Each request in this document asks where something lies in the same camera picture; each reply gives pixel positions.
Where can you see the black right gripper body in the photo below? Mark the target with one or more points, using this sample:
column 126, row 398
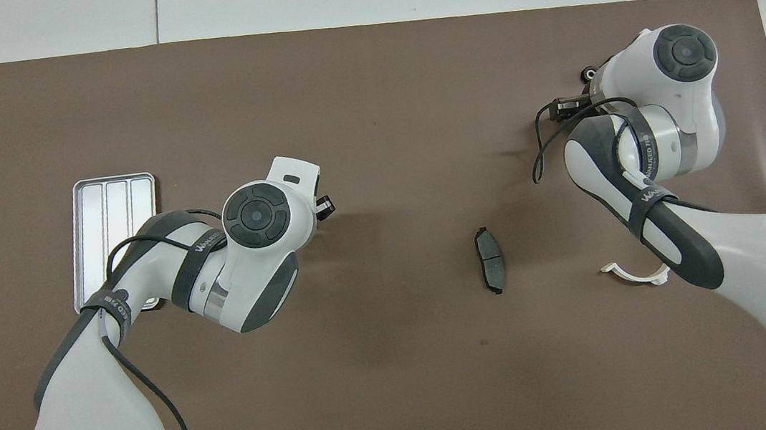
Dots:
column 569, row 107

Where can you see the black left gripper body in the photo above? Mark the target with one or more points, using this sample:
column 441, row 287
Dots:
column 325, row 206

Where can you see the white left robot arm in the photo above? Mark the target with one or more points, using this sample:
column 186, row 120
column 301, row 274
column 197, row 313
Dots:
column 103, row 420

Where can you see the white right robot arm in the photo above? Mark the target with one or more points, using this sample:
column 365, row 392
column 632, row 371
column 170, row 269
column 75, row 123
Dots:
column 755, row 252

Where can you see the silver metal tray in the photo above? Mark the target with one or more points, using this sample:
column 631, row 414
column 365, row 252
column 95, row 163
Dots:
column 96, row 226

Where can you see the brown table mat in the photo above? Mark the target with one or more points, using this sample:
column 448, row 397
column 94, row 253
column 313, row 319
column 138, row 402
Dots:
column 370, row 101

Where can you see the long dark brake pad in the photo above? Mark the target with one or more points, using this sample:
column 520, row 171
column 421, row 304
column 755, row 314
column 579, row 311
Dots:
column 491, row 260

